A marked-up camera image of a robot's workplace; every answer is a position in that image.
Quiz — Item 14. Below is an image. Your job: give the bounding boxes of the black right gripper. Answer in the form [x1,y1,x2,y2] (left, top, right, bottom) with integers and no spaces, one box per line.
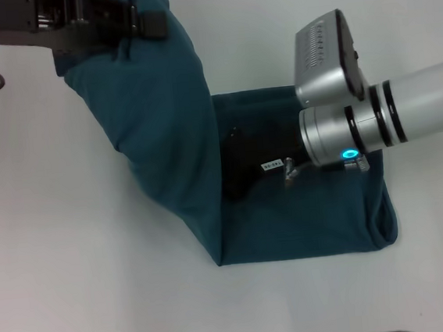
[217,120,315,202]

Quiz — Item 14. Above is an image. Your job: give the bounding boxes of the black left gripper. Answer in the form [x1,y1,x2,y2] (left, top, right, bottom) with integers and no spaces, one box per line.
[0,0,172,65]

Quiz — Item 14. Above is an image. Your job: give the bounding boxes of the teal t-shirt with beige print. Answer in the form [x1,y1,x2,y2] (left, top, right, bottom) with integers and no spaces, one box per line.
[47,0,402,282]

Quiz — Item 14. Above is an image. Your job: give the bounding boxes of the right gripper cable with connector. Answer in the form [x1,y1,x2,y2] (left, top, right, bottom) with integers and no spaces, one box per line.
[281,149,373,188]

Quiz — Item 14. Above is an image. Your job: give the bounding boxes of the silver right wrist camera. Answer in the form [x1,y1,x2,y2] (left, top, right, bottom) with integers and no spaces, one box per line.
[287,5,373,109]

